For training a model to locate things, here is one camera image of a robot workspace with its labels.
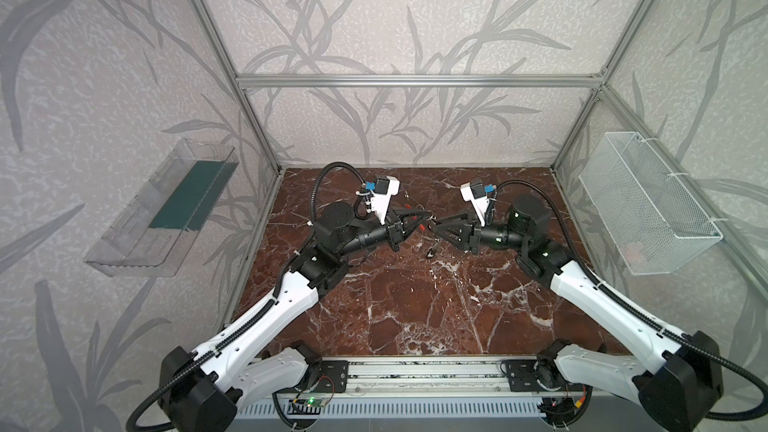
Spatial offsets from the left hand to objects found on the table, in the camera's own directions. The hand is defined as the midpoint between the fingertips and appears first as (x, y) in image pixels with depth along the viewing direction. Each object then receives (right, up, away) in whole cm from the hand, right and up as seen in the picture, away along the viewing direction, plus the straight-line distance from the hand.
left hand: (430, 212), depth 61 cm
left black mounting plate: (-23, -42, +12) cm, 49 cm away
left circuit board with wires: (-27, -46, +9) cm, 54 cm away
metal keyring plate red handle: (-2, -3, +1) cm, 4 cm away
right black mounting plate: (+24, -42, +12) cm, 49 cm away
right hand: (+2, -2, +5) cm, 6 cm away
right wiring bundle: (+33, -49, +10) cm, 60 cm away
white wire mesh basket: (+47, -3, +1) cm, 47 cm away
